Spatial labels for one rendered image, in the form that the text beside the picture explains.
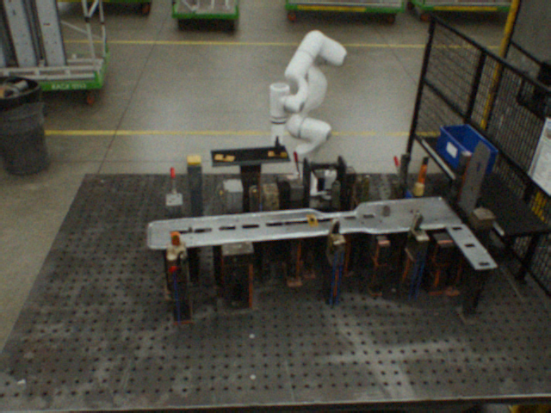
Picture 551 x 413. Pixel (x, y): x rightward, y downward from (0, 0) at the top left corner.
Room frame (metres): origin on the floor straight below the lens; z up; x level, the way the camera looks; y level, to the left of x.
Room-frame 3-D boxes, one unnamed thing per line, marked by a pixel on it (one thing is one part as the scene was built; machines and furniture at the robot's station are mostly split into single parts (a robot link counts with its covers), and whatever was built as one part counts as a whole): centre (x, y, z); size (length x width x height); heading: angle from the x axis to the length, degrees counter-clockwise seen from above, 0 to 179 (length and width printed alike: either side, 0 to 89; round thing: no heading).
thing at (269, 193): (2.01, 0.04, 0.89); 0.13 x 0.11 x 0.38; 12
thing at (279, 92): (2.19, 0.02, 1.44); 0.09 x 0.08 x 0.13; 61
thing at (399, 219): (1.88, -0.13, 1.00); 1.38 x 0.22 x 0.02; 102
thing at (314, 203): (2.11, -0.20, 0.94); 0.18 x 0.13 x 0.49; 102
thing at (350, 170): (2.15, -0.32, 0.91); 0.07 x 0.05 x 0.42; 12
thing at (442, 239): (1.82, -0.71, 0.84); 0.11 x 0.10 x 0.28; 12
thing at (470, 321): (1.65, -0.83, 0.84); 0.11 x 0.06 x 0.29; 12
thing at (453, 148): (2.44, -0.95, 1.10); 0.30 x 0.17 x 0.13; 14
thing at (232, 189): (1.99, 0.21, 0.90); 0.13 x 0.10 x 0.41; 12
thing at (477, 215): (1.92, -0.90, 0.88); 0.08 x 0.08 x 0.36; 12
